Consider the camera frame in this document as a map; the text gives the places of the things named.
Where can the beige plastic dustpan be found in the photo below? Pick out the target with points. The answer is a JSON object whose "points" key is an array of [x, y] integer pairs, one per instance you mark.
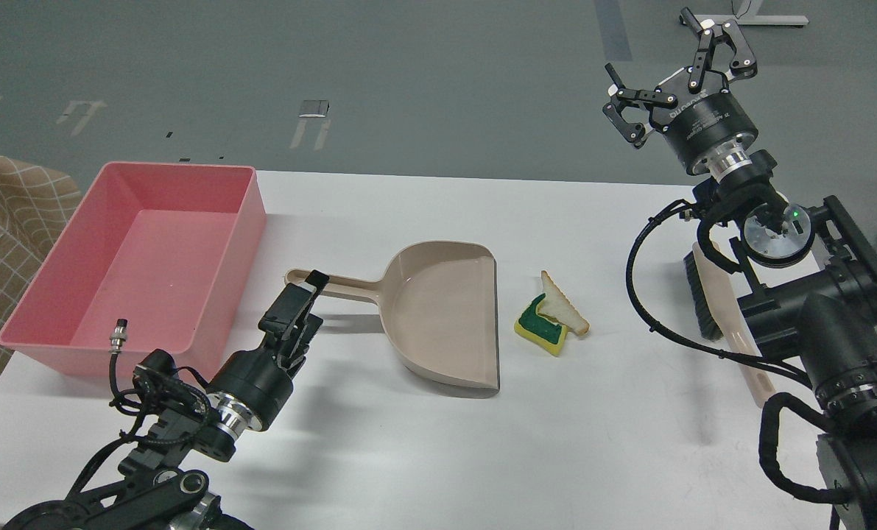
{"points": [[438, 305]]}

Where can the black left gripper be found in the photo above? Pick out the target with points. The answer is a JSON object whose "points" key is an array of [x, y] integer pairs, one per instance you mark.
{"points": [[257, 379]]}

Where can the toy bread slice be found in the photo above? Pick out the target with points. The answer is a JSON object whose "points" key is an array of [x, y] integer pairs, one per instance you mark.
{"points": [[557, 307]]}

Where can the white table leg base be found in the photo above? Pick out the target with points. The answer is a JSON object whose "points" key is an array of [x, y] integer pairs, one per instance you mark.
{"points": [[746, 13]]}

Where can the metal floor plate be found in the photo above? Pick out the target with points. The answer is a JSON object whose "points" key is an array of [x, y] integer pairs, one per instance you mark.
{"points": [[314, 109]]}

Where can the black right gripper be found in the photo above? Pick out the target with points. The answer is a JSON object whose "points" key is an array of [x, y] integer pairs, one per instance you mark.
{"points": [[691, 123]]}

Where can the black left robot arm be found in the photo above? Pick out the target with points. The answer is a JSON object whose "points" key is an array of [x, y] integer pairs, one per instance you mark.
{"points": [[137, 482]]}

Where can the brown checkered cloth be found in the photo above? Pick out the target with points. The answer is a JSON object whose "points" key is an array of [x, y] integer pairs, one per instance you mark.
{"points": [[35, 205]]}

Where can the beige hand brush black bristles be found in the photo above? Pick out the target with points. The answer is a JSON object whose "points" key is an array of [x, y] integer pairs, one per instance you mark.
{"points": [[716, 302]]}

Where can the pink plastic bin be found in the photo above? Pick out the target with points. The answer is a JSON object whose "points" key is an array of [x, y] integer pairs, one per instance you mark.
{"points": [[165, 246]]}

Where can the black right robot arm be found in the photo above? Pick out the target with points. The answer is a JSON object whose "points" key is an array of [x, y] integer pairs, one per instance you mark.
{"points": [[793, 289]]}

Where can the yellow green sponge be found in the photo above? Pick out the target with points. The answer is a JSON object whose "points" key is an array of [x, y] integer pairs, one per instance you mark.
{"points": [[540, 330]]}

